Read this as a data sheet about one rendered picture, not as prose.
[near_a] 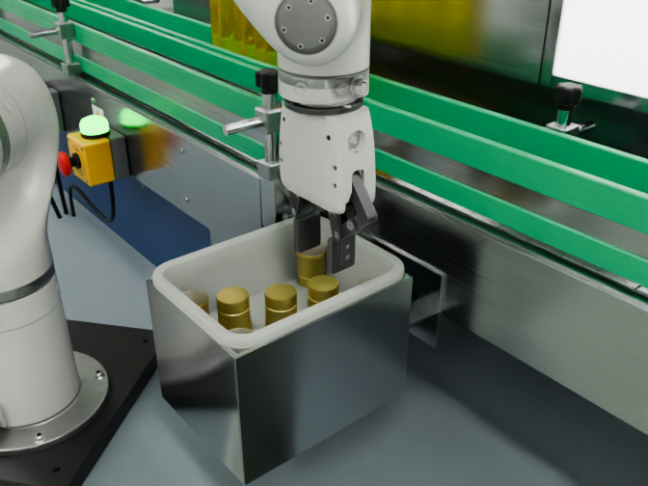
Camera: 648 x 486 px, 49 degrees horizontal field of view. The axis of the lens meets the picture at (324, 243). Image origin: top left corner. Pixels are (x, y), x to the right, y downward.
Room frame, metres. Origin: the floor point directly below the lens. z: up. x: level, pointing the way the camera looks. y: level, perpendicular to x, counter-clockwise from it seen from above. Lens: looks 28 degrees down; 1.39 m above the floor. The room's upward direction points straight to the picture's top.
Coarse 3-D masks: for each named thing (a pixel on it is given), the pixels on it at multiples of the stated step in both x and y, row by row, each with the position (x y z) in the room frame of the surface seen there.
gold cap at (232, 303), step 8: (224, 288) 0.64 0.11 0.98; (232, 288) 0.64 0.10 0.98; (240, 288) 0.64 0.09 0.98; (216, 296) 0.63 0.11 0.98; (224, 296) 0.63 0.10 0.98; (232, 296) 0.63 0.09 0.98; (240, 296) 0.63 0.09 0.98; (248, 296) 0.63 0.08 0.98; (224, 304) 0.61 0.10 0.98; (232, 304) 0.61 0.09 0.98; (240, 304) 0.62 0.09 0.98; (248, 304) 0.63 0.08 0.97; (224, 312) 0.62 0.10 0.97; (232, 312) 0.61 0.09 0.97; (240, 312) 0.62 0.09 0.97; (248, 312) 0.62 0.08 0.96; (224, 320) 0.62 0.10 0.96; (232, 320) 0.61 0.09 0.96; (240, 320) 0.62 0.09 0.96; (248, 320) 0.62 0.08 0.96; (232, 328) 0.61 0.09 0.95; (248, 328) 0.62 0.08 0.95
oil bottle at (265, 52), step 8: (256, 32) 1.01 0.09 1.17; (256, 40) 1.01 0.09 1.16; (264, 40) 1.00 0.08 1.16; (256, 48) 1.01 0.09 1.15; (264, 48) 1.00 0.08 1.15; (272, 48) 0.98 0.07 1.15; (256, 56) 1.01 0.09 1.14; (264, 56) 1.00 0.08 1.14; (272, 56) 0.98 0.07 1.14; (272, 64) 0.98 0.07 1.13
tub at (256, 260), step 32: (288, 224) 0.74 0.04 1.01; (320, 224) 0.75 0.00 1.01; (192, 256) 0.66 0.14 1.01; (224, 256) 0.68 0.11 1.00; (256, 256) 0.71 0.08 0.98; (288, 256) 0.73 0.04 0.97; (384, 256) 0.66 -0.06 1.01; (160, 288) 0.60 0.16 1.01; (192, 288) 0.65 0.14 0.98; (256, 288) 0.70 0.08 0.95; (352, 288) 0.60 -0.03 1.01; (256, 320) 0.65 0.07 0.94; (288, 320) 0.54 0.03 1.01
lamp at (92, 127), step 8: (88, 120) 1.07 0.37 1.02; (96, 120) 1.07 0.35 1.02; (104, 120) 1.08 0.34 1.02; (80, 128) 1.07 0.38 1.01; (88, 128) 1.06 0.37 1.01; (96, 128) 1.06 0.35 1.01; (104, 128) 1.07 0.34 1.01; (88, 136) 1.06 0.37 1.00; (96, 136) 1.06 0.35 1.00; (104, 136) 1.07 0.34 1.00
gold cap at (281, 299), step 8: (272, 288) 0.64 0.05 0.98; (280, 288) 0.64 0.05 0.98; (288, 288) 0.64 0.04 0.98; (264, 296) 0.63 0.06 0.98; (272, 296) 0.63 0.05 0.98; (280, 296) 0.63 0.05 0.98; (288, 296) 0.63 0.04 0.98; (296, 296) 0.63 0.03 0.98; (272, 304) 0.62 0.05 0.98; (280, 304) 0.62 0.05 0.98; (288, 304) 0.62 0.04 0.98; (296, 304) 0.63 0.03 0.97; (272, 312) 0.62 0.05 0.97; (280, 312) 0.62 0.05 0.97; (288, 312) 0.62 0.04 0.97; (296, 312) 0.63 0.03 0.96; (272, 320) 0.62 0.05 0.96
